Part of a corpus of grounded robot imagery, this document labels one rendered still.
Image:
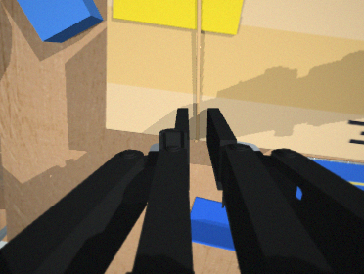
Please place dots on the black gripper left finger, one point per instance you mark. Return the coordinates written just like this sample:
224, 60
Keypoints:
84, 230

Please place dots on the tan cardboard box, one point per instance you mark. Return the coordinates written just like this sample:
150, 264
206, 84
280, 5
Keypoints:
292, 77

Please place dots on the blue notebook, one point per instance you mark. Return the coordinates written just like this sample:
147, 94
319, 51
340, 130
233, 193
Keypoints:
353, 172

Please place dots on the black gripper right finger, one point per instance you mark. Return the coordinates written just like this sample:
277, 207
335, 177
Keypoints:
269, 235

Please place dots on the thin tan strap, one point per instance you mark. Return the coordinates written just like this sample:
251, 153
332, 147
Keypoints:
199, 7

